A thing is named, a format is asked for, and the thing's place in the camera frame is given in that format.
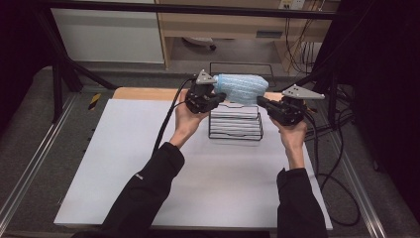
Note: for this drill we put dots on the person's left hand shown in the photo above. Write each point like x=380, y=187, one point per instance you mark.
x=186, y=125

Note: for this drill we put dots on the white cabinet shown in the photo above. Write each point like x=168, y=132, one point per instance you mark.
x=109, y=36

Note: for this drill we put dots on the white table cover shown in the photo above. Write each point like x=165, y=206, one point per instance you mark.
x=109, y=158

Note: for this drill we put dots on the office chair base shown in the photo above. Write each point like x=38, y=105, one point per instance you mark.
x=201, y=41

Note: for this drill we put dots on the aluminium rail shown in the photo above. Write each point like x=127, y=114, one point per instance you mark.
x=358, y=185
x=36, y=152

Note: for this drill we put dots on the blue striped cloth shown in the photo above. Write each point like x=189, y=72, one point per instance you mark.
x=242, y=87

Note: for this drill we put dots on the wooden desk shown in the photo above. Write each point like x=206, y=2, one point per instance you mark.
x=231, y=28

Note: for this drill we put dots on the yellow black tape marker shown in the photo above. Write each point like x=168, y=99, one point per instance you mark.
x=94, y=101

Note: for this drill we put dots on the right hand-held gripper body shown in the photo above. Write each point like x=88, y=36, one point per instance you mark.
x=290, y=110

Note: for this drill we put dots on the person's right hand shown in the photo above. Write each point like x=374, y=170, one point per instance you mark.
x=294, y=135

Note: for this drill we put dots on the black metal frame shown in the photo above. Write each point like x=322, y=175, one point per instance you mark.
x=59, y=82

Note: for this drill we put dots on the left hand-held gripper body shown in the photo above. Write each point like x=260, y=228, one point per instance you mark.
x=199, y=97

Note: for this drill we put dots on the white wall socket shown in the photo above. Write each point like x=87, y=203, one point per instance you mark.
x=292, y=4

